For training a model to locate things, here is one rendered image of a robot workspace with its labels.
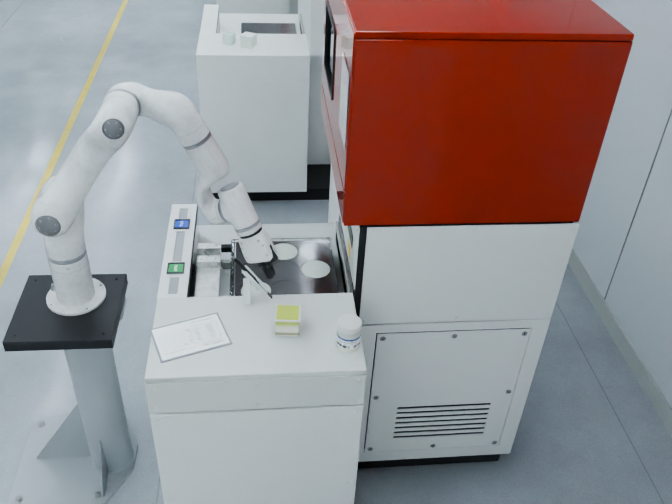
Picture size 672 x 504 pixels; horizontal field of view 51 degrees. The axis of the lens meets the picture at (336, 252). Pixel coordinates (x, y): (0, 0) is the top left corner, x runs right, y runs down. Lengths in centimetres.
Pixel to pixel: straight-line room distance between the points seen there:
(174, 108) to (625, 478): 232
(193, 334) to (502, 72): 115
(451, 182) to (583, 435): 161
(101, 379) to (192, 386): 69
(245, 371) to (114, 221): 254
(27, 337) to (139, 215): 216
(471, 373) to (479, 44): 123
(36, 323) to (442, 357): 136
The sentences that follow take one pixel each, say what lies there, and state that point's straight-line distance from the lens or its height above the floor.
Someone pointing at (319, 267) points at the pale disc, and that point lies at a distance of 248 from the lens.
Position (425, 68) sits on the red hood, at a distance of 192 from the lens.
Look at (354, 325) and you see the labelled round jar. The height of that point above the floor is 106.
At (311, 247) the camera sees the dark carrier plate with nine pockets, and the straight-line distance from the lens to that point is 258.
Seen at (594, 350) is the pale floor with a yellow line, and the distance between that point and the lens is 377.
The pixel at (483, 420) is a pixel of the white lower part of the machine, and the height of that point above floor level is 30.
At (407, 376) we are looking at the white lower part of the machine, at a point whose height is 56.
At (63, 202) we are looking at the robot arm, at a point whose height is 129.
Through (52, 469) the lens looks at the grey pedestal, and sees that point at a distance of 313.
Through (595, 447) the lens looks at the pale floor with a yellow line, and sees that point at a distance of 333.
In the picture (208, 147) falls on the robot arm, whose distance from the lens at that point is 207.
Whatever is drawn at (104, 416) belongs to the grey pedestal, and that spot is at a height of 35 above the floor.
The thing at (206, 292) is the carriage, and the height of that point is 88.
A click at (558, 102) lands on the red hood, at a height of 163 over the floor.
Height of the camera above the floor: 242
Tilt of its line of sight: 36 degrees down
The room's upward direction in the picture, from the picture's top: 3 degrees clockwise
